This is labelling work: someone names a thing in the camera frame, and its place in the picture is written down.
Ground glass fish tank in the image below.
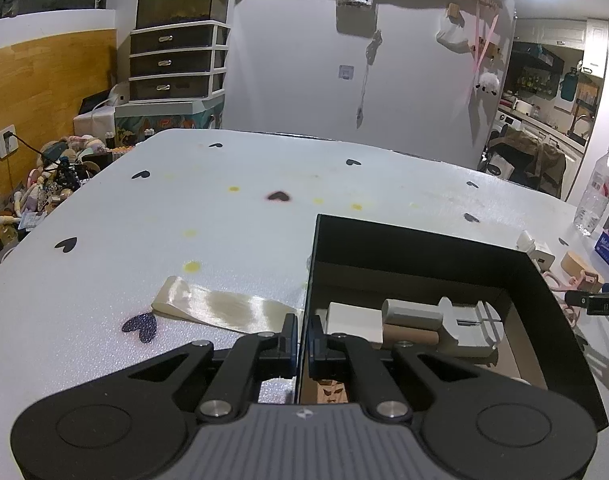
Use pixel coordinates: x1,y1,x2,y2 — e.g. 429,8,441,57
135,0,233,30

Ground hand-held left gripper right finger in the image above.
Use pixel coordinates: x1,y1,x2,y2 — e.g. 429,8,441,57
309,316,480,422

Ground teal hanging bottle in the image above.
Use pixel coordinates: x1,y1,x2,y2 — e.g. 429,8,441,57
559,66,581,102

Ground white appliance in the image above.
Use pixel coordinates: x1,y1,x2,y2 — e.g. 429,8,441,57
73,92,131,137

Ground beige satin ribbon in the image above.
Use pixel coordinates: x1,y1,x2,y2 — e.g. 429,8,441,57
150,275,306,334

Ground hanging grey cord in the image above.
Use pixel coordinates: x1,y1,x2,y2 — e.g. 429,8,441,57
355,29,383,129

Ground white plush sheep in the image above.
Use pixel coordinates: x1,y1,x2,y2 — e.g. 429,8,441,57
474,72,501,97

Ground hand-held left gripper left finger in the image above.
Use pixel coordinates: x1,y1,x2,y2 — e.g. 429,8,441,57
127,315,300,421

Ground pile of plush toys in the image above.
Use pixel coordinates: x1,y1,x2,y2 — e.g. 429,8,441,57
0,134,136,263

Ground pink hanging ribbons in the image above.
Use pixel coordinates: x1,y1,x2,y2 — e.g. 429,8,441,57
471,9,501,72

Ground clear water bottle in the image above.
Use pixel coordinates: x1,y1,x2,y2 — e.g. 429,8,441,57
573,143,609,237

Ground carved wooden tile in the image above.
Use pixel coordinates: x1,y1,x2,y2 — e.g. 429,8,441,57
315,376,351,405

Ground oval wooden box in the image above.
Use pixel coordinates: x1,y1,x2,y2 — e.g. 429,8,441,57
559,252,606,287

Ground white washing machine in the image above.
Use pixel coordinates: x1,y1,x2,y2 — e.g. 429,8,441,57
489,109,524,147

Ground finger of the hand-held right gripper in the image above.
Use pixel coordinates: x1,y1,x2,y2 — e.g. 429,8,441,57
565,283,609,316

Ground white charger block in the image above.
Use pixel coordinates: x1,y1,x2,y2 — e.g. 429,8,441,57
517,230,556,267

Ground black box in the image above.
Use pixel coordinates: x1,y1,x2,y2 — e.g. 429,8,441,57
294,213,609,432

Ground white hanging bag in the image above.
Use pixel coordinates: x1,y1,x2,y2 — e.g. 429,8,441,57
435,18,473,53

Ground white three-drawer unit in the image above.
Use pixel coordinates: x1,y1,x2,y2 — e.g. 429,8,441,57
128,20,230,104

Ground brown draped cloth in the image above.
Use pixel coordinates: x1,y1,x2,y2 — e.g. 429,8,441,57
486,126,569,197

